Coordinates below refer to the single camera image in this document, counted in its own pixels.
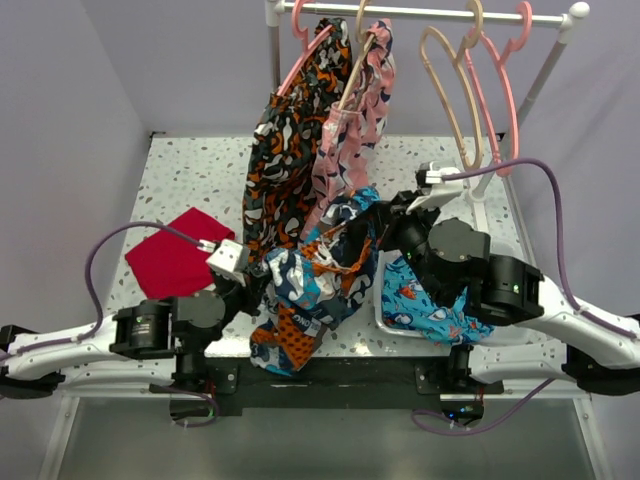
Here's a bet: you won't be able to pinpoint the red folded cloth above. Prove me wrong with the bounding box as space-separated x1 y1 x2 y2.
125 207 235 299

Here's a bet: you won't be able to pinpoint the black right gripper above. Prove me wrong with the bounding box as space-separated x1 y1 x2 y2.
367 187 447 302

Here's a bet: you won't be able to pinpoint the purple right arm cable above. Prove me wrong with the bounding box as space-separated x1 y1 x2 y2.
442 157 640 341

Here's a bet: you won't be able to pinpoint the wooden hanger with shorts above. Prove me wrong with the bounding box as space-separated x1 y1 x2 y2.
338 0 376 110

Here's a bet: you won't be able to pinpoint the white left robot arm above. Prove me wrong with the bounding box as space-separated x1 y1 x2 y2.
1 269 272 400

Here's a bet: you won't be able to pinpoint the empty pink hanger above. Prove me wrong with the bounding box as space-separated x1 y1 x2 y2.
465 1 533 165

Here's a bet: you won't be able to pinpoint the pink hanger left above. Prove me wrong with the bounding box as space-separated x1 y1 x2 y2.
276 0 331 96

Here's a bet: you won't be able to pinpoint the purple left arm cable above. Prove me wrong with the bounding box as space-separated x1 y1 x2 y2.
0 221 209 361

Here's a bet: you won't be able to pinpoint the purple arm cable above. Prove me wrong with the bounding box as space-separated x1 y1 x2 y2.
0 221 209 361
442 157 640 341

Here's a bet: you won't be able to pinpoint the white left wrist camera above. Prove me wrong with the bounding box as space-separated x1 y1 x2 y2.
198 239 250 286

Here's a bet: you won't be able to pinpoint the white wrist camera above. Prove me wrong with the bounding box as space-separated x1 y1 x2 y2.
198 239 250 286
407 162 464 213

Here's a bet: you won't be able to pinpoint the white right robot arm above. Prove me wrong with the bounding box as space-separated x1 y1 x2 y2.
347 191 639 396

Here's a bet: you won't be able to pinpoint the light blue shark shorts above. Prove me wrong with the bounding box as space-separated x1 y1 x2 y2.
380 257 495 346

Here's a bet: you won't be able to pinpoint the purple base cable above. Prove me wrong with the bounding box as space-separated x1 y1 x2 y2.
409 377 556 436
169 384 221 429

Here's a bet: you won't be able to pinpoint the blue orange patterned shorts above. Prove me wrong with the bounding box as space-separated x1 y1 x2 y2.
249 186 380 376

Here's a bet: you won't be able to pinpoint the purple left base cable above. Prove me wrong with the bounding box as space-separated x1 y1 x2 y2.
169 384 221 429

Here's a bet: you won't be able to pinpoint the pink patterned shorts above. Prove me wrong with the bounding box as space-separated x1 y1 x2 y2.
301 19 396 240

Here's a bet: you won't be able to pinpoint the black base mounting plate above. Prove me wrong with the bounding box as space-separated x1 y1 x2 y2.
171 356 504 416

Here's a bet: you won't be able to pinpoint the empty wooden hanger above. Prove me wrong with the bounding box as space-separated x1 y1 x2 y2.
419 0 484 171

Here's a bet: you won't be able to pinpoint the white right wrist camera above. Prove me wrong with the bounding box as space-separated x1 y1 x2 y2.
407 162 464 213

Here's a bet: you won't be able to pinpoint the black orange camouflage shorts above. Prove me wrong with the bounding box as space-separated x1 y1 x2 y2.
242 17 352 263

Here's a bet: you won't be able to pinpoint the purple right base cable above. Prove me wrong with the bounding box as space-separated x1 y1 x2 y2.
409 377 556 436

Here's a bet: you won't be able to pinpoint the white clothes rack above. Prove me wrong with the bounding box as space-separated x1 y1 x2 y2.
264 0 590 153

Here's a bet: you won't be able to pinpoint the white plastic basket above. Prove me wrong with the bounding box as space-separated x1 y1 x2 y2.
373 239 526 347

